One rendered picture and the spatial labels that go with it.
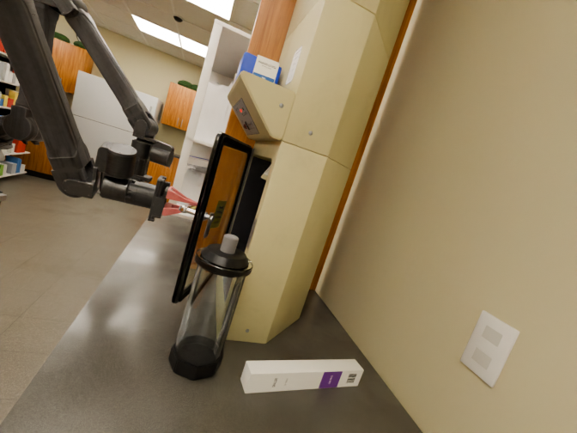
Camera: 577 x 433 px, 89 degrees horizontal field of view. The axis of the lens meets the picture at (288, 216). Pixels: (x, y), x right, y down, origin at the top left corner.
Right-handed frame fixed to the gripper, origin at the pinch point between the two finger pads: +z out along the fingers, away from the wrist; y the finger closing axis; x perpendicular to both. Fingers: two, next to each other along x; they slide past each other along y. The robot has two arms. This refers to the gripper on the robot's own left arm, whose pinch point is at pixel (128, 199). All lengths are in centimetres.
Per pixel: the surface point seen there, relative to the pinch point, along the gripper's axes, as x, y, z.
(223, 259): -57, 26, -8
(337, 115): -46, 43, -40
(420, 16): -9, 75, -89
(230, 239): -55, 26, -11
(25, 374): 47, -34, 110
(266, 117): -46, 28, -34
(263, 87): -46, 26, -39
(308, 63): -46, 33, -47
